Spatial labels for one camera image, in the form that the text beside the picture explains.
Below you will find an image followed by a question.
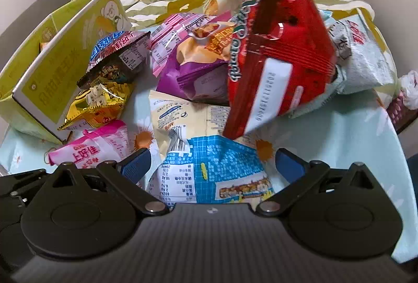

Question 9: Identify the purple chip bag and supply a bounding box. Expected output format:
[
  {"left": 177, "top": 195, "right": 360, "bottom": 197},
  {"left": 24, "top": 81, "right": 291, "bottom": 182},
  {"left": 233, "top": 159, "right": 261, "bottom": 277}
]
[{"left": 157, "top": 13, "right": 244, "bottom": 104}]

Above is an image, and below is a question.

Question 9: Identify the gold snack packet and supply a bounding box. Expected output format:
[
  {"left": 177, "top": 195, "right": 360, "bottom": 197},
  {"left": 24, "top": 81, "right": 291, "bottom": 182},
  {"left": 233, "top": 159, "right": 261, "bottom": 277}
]
[{"left": 58, "top": 82, "right": 135, "bottom": 131}]

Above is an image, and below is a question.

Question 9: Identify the cream and blue snack bag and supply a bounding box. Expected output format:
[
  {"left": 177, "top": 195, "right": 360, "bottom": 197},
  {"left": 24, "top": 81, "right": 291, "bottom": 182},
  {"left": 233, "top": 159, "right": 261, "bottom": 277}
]
[{"left": 144, "top": 90, "right": 276, "bottom": 207}]

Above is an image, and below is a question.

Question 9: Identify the grey upholstered bed frame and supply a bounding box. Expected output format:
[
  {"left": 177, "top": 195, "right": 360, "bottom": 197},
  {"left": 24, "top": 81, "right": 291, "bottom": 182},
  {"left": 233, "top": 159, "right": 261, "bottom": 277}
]
[{"left": 0, "top": 0, "right": 79, "bottom": 74}]

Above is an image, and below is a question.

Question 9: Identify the pink white plastic pack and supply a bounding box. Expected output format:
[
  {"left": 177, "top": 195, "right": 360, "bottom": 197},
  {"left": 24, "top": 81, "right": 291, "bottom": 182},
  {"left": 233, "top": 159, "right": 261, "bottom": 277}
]
[{"left": 387, "top": 70, "right": 418, "bottom": 135}]

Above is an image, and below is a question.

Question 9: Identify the light blue daisy cloth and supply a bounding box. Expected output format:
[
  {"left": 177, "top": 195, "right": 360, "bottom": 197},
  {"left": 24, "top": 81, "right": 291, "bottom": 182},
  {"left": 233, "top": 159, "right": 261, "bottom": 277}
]
[{"left": 0, "top": 67, "right": 418, "bottom": 264}]

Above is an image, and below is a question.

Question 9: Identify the dark blue-red snack packet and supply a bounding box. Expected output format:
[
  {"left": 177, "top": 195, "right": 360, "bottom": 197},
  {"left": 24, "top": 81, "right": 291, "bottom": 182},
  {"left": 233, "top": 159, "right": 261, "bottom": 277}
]
[{"left": 77, "top": 31, "right": 151, "bottom": 90}]

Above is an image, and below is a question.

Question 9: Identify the white grey snack bag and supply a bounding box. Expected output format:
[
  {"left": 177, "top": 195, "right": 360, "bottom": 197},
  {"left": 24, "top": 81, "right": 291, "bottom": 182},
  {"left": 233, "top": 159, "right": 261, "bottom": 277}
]
[{"left": 327, "top": 8, "right": 397, "bottom": 95}]

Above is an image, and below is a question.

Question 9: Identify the green cardboard box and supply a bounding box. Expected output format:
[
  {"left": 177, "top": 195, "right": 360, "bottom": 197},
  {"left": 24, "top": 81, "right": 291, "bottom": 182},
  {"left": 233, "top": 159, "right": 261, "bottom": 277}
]
[{"left": 0, "top": 0, "right": 133, "bottom": 144}]

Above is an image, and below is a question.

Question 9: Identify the green floral blanket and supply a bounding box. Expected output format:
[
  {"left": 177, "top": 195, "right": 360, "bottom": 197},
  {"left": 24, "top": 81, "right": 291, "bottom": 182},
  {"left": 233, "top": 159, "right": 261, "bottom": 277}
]
[{"left": 73, "top": 0, "right": 374, "bottom": 51}]

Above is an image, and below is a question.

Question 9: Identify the red snack bag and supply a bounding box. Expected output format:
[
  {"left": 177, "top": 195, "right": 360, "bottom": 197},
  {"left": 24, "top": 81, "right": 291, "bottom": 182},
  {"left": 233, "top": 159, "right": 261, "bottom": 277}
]
[{"left": 222, "top": 0, "right": 338, "bottom": 140}]

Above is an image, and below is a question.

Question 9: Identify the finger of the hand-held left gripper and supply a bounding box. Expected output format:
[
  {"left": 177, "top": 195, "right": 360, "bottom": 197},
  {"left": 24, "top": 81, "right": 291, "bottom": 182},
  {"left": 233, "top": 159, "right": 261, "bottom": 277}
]
[{"left": 0, "top": 169, "right": 48, "bottom": 207}]

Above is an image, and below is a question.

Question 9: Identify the small pink snack packet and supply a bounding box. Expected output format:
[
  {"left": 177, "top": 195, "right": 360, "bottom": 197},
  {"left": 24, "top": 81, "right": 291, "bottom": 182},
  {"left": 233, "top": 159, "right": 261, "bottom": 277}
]
[{"left": 48, "top": 120, "right": 129, "bottom": 170}]

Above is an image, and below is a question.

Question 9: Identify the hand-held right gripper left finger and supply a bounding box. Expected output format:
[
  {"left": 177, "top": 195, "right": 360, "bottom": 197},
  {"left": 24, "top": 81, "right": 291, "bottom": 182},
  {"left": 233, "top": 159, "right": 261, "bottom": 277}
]
[{"left": 41, "top": 147, "right": 170, "bottom": 216}]

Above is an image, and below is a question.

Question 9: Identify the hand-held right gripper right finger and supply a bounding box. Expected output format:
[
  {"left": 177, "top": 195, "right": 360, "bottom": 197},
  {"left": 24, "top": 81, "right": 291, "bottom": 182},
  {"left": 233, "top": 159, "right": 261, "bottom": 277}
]
[{"left": 255, "top": 148, "right": 382, "bottom": 217}]

